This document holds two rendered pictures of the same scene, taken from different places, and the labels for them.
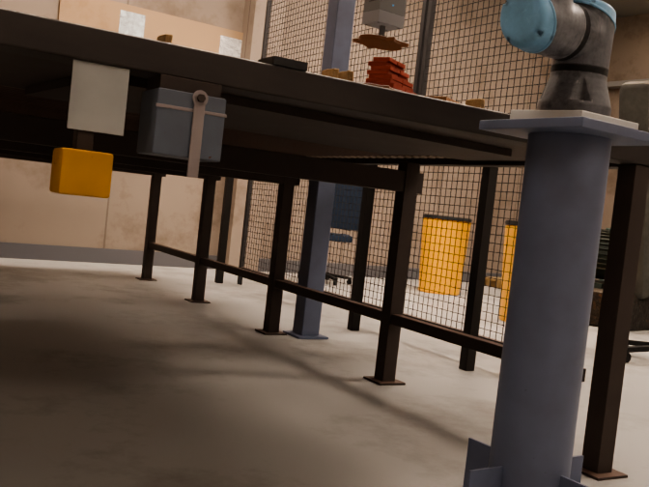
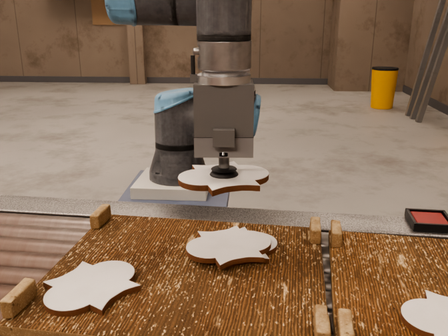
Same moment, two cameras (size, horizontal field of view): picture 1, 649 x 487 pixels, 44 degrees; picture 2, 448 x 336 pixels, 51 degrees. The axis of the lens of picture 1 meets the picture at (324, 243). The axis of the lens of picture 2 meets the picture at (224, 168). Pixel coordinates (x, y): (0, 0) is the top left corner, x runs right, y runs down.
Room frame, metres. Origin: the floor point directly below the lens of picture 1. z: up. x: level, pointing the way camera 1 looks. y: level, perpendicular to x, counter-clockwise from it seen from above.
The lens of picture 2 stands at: (2.54, 0.33, 1.30)
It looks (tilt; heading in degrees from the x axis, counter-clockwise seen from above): 18 degrees down; 219
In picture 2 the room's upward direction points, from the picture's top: straight up
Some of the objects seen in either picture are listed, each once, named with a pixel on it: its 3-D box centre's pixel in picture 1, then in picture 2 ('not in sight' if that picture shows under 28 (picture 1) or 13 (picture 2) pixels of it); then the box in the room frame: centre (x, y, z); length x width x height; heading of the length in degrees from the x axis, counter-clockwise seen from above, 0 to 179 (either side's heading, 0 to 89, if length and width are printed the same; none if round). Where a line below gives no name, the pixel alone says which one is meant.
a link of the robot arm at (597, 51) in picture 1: (581, 35); (180, 115); (1.69, -0.49, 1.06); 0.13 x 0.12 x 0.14; 127
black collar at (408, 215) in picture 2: (282, 65); (429, 220); (1.64, 0.12, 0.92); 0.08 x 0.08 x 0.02; 31
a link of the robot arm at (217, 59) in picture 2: not in sight; (222, 57); (2.02, -0.09, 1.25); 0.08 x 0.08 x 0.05
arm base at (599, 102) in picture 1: (576, 92); (178, 159); (1.70, -0.49, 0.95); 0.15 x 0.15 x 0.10
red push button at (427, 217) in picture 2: not in sight; (429, 221); (1.64, 0.12, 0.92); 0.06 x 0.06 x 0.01; 31
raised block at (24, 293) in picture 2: not in sight; (19, 297); (2.29, -0.21, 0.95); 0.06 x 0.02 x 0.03; 30
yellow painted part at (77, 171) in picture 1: (85, 128); not in sight; (1.44, 0.45, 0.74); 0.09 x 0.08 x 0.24; 121
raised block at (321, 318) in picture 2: not in sight; (321, 326); (2.10, 0.13, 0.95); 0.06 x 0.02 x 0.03; 30
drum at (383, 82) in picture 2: not in sight; (383, 87); (-4.31, -2.15, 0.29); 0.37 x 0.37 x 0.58
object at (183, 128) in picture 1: (182, 128); not in sight; (1.53, 0.29, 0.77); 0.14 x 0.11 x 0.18; 121
